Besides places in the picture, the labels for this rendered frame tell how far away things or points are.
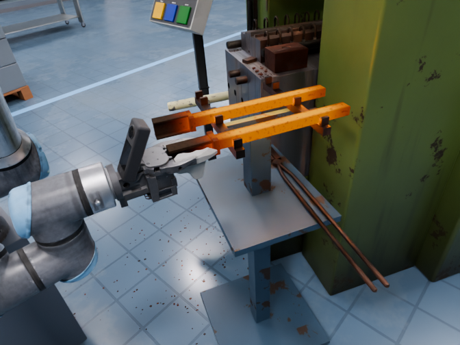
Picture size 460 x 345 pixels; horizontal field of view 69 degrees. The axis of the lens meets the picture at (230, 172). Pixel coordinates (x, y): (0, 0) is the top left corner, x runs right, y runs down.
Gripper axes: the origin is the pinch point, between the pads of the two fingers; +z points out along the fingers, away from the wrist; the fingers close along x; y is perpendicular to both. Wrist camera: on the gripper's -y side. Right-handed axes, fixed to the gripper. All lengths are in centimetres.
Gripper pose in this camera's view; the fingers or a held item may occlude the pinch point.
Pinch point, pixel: (206, 144)
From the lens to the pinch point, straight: 70.2
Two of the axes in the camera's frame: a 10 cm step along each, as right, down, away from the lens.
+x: 4.6, 5.0, -7.4
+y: 0.6, 8.1, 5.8
